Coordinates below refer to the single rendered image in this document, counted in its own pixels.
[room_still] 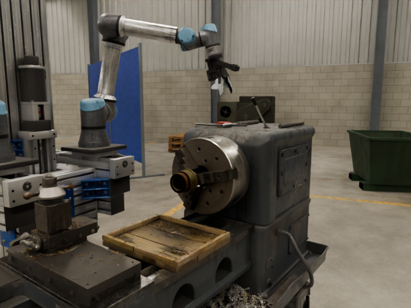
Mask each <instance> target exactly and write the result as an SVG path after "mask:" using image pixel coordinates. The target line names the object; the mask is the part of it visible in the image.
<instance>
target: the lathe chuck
mask: <svg viewBox="0 0 411 308"><path fill-rule="evenodd" d="M208 137H212V138H208ZM184 144H185V145H186V147H187V149H188V150H189V152H190V153H191V155H192V157H193V158H194V160H195V161H196V163H197V164H198V166H202V167H201V168H200V170H198V171H197V172H195V173H196V174H200V173H203V172H205V168H207V170H208V171H220V170H228V169H235V172H236V176H237V178H236V179H231V180H226V181H219V182H213V183H205V184H206V187H203V188H201V192H200V195H199V199H198V202H197V205H196V208H195V212H197V213H200V214H204V215H211V214H214V213H218V212H219V211H221V210H224V209H226V208H228V207H230V206H232V205H233V204H235V203H236V202H237V201H238V200H239V198H240V196H241V195H242V193H243V190H244V187H245V181H246V173H245V166H244V163H243V160H242V158H241V156H240V154H239V152H238V151H237V150H236V148H235V147H234V146H233V145H232V144H231V143H230V142H228V141H227V140H225V139H223V138H221V137H217V136H206V137H197V138H193V139H190V140H188V141H186V142H185V143H184ZM178 162H179V160H178V158H177V157H176V155H175V157H174V160H173V164H172V175H174V174H176V173H177V172H178V169H179V168H180V167H179V165H178V164H177V163H178ZM178 195H179V197H180V198H181V200H182V201H183V202H184V200H185V199H184V198H183V197H182V196H183V193H178ZM234 198H236V200H235V201H234V202H233V203H231V202H232V201H233V199H234Z"/></svg>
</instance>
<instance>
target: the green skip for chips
mask: <svg viewBox="0 0 411 308"><path fill-rule="evenodd" d="M347 132H348V133H349V139H350V148H351V154H352V163H353V169H354V172H350V173H349V178H350V179H351V180H352V181H360V182H359V187H360V188H361V189H362V190H363V191H386V192H402V193H411V132H407V131H393V130H347Z"/></svg>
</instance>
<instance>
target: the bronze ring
mask: <svg viewBox="0 0 411 308"><path fill-rule="evenodd" d="M170 185H171V188H172V190H173V191H174V192H176V193H190V192H193V191H194V190H195V189H196V187H197V185H198V179H197V176H196V173H195V172H193V171H192V170H191V169H183V170H181V171H179V172H177V173H176V174H174V175H173V176H172V177H171V179H170Z"/></svg>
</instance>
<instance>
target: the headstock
mask: <svg viewBox="0 0 411 308"><path fill-rule="evenodd" d="M266 124H267V126H268V127H270V128H263V127H265V126H264V124H263V123H258V124H252V125H247V126H232V127H228V128H223V127H222V128H217V126H202V127H196V128H190V129H189V130H187V131H186V132H185V134H184V136H183V144H184V143H185V142H186V141H188V140H190V139H193V138H201V137H206V136H223V137H226V138H228V139H230V140H232V141H234V142H235V143H236V144H237V145H238V146H239V147H240V148H241V150H242V151H243V153H244V154H245V156H246V159H247V162H248V165H249V169H250V182H249V185H248V189H247V191H246V193H245V195H244V196H243V198H242V199H241V200H240V201H239V202H237V203H236V204H235V205H233V206H230V207H228V208H226V209H224V210H221V211H219V212H218V213H214V214H212V215H217V216H221V217H225V218H229V219H235V220H238V221H242V222H247V223H250V224H256V225H259V226H267V225H269V224H271V223H273V222H274V221H275V217H277V216H278V215H280V214H281V213H283V212H285V211H286V210H288V209H290V208H291V207H293V206H294V205H296V204H297V203H299V202H301V201H302V200H304V199H305V198H307V197H309V191H310V178H311V152H312V139H313V136H314V134H315V128H314V127H313V126H312V125H299V126H291V127H286V128H278V125H279V124H278V123H266ZM246 130H248V131H246ZM253 130H258V131H253ZM264 130H268V131H264Z"/></svg>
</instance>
